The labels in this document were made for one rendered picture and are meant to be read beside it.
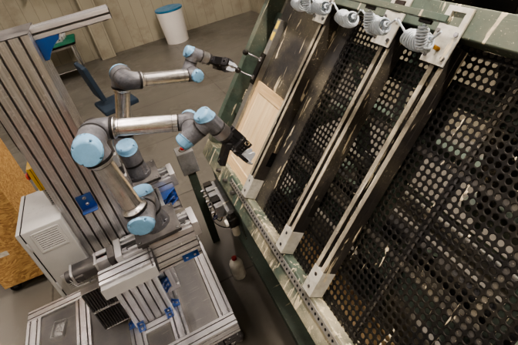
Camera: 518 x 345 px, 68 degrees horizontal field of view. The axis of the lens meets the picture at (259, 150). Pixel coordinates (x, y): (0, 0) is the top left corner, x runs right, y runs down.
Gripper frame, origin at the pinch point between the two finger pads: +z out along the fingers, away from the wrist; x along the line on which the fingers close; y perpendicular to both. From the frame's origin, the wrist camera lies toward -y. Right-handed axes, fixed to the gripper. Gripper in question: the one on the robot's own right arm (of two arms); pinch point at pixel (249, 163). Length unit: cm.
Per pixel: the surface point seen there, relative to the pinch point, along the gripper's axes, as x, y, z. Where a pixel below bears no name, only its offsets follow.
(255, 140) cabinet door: 48, 8, 28
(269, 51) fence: 74, 52, 7
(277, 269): -22, -26, 39
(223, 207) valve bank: 46, -36, 46
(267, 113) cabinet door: 48, 24, 21
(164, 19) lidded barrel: 678, 39, 108
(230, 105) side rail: 98, 12, 28
